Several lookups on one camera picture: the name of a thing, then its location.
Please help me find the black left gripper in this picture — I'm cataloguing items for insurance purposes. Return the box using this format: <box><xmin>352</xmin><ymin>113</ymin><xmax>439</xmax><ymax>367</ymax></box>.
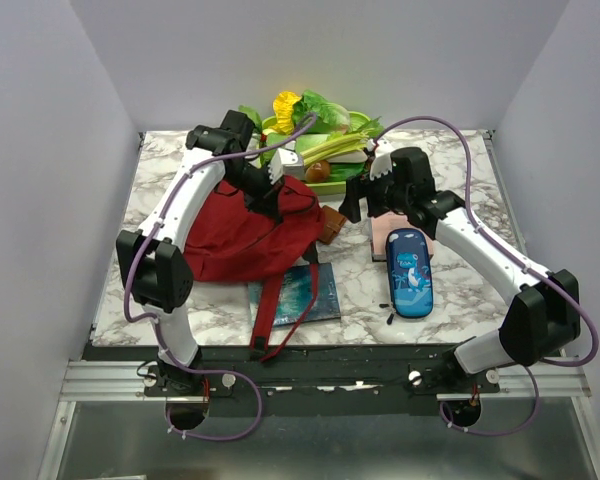
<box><xmin>222</xmin><ymin>159</ymin><xmax>286</xmax><ymax>220</ymax></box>

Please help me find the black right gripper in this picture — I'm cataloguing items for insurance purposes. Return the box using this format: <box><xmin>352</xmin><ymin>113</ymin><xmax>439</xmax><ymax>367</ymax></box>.
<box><xmin>337</xmin><ymin>162</ymin><xmax>410</xmax><ymax>224</ymax></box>

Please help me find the red student backpack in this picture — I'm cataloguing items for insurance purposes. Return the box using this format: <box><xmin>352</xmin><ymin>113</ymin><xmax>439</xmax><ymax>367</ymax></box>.
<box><xmin>184</xmin><ymin>177</ymin><xmax>324</xmax><ymax>363</ymax></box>

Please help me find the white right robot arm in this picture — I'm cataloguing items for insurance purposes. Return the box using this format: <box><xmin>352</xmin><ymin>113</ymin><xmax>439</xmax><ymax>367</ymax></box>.
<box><xmin>339</xmin><ymin>147</ymin><xmax>581</xmax><ymax>392</ymax></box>

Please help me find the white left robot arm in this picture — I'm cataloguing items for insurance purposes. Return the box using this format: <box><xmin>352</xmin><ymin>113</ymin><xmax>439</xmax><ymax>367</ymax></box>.
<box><xmin>116</xmin><ymin>110</ymin><xmax>283</xmax><ymax>395</ymax></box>

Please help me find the green plastic tray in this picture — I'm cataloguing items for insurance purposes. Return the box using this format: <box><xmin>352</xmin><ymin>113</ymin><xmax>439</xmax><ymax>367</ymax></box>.
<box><xmin>260</xmin><ymin>112</ymin><xmax>376</xmax><ymax>199</ymax></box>

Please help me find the pink book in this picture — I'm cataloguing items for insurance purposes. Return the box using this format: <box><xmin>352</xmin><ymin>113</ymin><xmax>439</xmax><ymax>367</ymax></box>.
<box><xmin>370</xmin><ymin>213</ymin><xmax>434</xmax><ymax>262</ymax></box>

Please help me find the brown leather wallet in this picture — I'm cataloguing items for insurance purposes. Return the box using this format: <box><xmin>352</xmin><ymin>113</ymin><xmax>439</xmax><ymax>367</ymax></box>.
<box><xmin>318</xmin><ymin>205</ymin><xmax>347</xmax><ymax>245</ymax></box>

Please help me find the brown toy mushroom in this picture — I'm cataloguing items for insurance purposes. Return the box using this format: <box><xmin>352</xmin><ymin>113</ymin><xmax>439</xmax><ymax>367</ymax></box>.
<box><xmin>305</xmin><ymin>160</ymin><xmax>331</xmax><ymax>184</ymax></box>

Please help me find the toy celery stalk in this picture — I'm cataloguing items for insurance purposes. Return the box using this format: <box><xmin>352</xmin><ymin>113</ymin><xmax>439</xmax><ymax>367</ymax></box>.
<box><xmin>298</xmin><ymin>118</ymin><xmax>384</xmax><ymax>167</ymax></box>

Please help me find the blue dinosaur pencil case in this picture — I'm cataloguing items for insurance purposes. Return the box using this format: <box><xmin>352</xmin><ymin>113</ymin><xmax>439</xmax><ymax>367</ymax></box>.
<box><xmin>385</xmin><ymin>228</ymin><xmax>434</xmax><ymax>319</ymax></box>

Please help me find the green toy lettuce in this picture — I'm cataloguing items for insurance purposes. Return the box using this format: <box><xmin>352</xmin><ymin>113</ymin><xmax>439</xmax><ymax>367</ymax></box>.
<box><xmin>292</xmin><ymin>90</ymin><xmax>351</xmax><ymax>134</ymax></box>

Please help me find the teal notebook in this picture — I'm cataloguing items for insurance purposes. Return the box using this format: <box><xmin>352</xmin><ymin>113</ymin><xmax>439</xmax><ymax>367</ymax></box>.
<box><xmin>273</xmin><ymin>263</ymin><xmax>341</xmax><ymax>327</ymax></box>

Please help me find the green leafy sprig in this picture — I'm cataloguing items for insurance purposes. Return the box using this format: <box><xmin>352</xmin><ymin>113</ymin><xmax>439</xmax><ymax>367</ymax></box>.
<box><xmin>238</xmin><ymin>105</ymin><xmax>262</xmax><ymax>134</ymax></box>

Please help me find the yellow toy flower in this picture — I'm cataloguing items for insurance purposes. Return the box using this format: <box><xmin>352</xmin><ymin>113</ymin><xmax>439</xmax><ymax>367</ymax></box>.
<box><xmin>272</xmin><ymin>91</ymin><xmax>301</xmax><ymax>135</ymax></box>

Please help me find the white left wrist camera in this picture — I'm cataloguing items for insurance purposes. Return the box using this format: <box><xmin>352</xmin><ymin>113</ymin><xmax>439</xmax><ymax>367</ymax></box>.
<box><xmin>267</xmin><ymin>148</ymin><xmax>305</xmax><ymax>185</ymax></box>

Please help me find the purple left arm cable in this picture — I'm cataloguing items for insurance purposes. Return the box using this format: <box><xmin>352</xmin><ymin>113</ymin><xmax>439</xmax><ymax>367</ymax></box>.
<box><xmin>123</xmin><ymin>111</ymin><xmax>319</xmax><ymax>441</ymax></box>

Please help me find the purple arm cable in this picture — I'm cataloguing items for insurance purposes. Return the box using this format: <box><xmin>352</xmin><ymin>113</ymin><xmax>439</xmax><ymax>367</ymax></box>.
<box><xmin>123</xmin><ymin>111</ymin><xmax>319</xmax><ymax>441</ymax></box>
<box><xmin>367</xmin><ymin>115</ymin><xmax>599</xmax><ymax>437</ymax></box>

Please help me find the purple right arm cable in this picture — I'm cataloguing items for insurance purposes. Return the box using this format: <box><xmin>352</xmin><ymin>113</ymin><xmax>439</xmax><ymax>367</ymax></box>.
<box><xmin>367</xmin><ymin>115</ymin><xmax>599</xmax><ymax>437</ymax></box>

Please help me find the aluminium frame rail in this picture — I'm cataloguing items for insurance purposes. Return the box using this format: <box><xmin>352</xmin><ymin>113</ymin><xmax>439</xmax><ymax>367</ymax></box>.
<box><xmin>60</xmin><ymin>361</ymin><xmax>592</xmax><ymax>403</ymax></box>

